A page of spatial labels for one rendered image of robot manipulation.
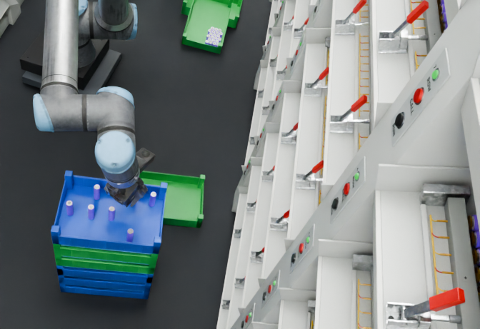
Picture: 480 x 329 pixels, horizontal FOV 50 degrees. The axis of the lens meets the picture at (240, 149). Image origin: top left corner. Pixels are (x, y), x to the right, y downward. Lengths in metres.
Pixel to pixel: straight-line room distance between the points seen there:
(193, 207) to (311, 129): 1.01
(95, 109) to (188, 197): 0.93
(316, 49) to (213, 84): 1.20
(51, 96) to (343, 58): 0.69
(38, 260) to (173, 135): 0.76
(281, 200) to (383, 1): 0.60
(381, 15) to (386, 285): 0.45
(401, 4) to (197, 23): 1.93
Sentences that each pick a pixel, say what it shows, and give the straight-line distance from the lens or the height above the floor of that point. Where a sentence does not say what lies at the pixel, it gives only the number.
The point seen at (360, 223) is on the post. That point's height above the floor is 1.27.
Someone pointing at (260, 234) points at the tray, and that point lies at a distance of 1.47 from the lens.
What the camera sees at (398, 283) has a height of 1.36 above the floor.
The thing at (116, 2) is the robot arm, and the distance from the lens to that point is 1.92.
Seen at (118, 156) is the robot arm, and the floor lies 0.82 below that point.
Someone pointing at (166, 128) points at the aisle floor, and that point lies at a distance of 2.30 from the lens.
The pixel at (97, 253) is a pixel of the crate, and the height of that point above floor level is 0.36.
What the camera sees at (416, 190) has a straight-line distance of 0.64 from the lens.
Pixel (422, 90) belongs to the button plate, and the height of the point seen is 1.48.
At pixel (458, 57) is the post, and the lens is 0.54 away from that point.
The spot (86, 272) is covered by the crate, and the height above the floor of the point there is 0.20.
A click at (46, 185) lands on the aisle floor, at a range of 2.14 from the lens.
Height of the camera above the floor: 1.83
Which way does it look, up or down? 53 degrees down
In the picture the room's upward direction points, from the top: 21 degrees clockwise
